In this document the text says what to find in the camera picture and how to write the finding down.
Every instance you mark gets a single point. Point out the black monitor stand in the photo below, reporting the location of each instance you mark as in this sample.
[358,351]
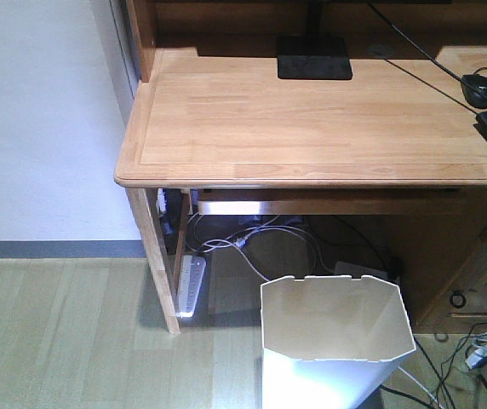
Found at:
[313,56]

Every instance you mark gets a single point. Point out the white power strip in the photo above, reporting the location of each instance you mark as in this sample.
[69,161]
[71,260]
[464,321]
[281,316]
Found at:
[192,270]

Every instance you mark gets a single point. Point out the black computer mouse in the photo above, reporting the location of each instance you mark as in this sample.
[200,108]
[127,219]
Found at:
[474,89]

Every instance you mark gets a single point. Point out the wooden desk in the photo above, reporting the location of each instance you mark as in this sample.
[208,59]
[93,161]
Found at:
[396,140]

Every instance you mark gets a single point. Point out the white plastic trash bin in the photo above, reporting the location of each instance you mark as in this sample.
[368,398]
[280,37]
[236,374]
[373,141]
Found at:
[330,342]

